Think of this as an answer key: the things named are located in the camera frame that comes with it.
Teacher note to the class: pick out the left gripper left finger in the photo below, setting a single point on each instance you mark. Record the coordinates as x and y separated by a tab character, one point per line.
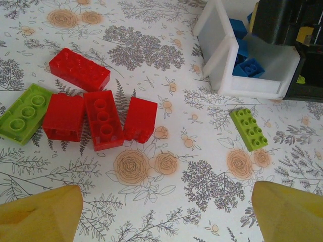
38	216

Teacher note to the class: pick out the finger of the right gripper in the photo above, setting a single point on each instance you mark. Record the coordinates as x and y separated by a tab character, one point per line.
311	35
273	20

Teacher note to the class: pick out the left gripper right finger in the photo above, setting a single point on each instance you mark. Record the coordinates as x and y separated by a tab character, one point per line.
290	214

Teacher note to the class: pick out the blue lego brick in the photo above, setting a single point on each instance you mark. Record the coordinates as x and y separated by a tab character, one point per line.
238	27
249	17
242	46
248	68

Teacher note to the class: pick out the green lego brick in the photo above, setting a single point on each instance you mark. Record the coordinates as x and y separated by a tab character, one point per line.
300	80
22	113
248	129

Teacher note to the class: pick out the red lego brick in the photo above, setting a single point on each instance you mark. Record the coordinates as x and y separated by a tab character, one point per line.
78	69
141	116
90	113
63	113

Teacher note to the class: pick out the black plastic bin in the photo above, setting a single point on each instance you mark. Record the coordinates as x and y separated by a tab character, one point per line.
310	93

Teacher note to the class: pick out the white plastic bin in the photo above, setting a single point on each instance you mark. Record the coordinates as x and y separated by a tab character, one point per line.
249	88

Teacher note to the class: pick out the floral tablecloth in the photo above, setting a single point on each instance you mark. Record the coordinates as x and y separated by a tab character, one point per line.
161	176

